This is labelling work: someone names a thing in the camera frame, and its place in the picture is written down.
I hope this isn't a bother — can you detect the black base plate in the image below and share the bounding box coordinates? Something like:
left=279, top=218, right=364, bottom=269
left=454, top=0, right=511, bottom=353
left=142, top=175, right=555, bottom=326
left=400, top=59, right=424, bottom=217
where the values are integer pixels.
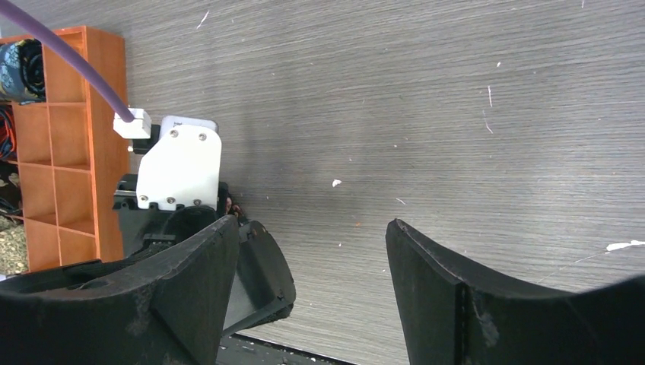
left=216, top=334, right=353, bottom=365

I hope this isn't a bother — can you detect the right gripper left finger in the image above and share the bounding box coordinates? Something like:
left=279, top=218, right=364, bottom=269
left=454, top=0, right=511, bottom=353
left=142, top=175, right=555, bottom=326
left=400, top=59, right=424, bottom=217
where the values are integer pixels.
left=1, top=216, right=239, bottom=364

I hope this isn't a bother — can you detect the olive patterned rolled tie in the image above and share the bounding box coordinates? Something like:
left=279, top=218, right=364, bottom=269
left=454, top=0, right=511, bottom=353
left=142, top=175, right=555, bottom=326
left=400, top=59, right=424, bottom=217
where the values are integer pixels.
left=0, top=217, right=28, bottom=276

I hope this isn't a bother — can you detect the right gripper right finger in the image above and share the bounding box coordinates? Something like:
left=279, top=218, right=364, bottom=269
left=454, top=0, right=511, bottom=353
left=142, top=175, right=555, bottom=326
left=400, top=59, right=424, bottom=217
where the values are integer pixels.
left=386, top=219, right=644, bottom=364

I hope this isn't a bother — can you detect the orange wooden compartment tray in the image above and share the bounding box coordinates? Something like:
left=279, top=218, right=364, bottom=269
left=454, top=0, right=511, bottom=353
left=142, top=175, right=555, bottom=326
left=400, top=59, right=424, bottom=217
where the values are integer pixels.
left=1, top=47, right=129, bottom=271

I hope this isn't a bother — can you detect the blue floral rolled tie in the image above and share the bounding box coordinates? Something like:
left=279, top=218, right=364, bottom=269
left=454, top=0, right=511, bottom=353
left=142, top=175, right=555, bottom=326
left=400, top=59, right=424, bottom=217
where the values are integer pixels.
left=1, top=39, right=46, bottom=103

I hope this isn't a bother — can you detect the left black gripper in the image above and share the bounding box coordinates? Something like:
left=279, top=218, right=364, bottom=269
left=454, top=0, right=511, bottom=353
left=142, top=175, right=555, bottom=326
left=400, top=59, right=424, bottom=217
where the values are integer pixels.
left=113, top=173, right=297, bottom=336

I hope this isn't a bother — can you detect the black pink floral tie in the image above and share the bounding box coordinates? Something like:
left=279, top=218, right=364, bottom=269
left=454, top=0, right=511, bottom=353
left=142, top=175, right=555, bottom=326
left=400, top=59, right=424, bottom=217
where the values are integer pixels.
left=225, top=197, right=248, bottom=226

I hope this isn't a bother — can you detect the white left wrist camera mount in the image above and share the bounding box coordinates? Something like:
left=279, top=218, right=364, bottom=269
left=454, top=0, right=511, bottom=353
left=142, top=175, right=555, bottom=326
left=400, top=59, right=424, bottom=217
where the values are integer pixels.
left=135, top=116, right=222, bottom=211

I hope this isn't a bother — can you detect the orange striped rolled tie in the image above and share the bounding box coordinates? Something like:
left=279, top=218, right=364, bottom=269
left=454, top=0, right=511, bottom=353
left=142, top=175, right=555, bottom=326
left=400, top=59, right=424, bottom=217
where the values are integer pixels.
left=1, top=105, right=17, bottom=161

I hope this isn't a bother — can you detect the dark patterned rolled tie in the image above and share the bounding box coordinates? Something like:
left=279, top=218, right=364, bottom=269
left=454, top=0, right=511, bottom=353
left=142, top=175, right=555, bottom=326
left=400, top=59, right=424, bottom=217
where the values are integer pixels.
left=1, top=160, right=22, bottom=216

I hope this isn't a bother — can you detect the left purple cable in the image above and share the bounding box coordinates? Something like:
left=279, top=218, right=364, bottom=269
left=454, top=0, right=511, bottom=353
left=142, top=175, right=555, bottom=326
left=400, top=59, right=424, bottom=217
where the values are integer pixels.
left=0, top=0, right=136, bottom=123

